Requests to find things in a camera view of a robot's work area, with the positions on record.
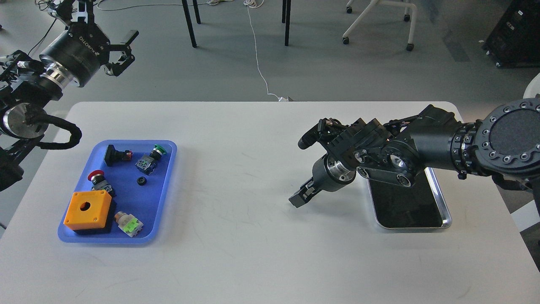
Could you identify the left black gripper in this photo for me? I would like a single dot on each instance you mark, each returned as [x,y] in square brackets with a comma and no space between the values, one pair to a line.
[83,48]

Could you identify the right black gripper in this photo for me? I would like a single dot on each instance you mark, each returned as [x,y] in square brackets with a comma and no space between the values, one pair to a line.
[329,175]

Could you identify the black gear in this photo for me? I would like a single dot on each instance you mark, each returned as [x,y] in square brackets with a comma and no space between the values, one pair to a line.
[141,180]

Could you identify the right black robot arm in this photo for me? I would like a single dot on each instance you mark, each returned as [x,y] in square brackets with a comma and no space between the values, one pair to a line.
[504,146]

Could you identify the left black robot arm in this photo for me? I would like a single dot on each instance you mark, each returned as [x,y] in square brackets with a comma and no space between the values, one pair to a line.
[29,85]

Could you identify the silver metal tray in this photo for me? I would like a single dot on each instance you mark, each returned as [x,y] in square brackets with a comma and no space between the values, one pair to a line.
[419,208]

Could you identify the blue plastic tray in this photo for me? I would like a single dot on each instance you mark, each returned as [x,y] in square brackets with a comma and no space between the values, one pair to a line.
[145,202]

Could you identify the black table legs left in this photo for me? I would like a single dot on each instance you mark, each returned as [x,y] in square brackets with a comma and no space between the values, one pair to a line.
[188,18]

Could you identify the black table legs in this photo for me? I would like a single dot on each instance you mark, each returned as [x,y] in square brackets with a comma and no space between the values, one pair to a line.
[286,19]
[188,18]

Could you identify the red emergency stop button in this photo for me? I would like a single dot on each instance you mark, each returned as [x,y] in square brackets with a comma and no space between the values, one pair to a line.
[99,182]

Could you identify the black table legs right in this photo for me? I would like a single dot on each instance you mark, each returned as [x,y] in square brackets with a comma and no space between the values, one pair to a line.
[286,19]

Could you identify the black equipment case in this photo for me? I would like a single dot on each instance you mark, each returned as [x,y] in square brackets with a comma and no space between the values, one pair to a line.
[515,40]

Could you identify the green push button switch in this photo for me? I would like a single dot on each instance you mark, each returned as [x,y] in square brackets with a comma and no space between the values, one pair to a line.
[148,162]

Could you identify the orange button enclosure box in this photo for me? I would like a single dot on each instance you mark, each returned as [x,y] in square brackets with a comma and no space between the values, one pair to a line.
[88,210]

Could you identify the white green contact switch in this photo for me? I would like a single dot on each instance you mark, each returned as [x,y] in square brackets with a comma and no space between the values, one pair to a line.
[128,223]

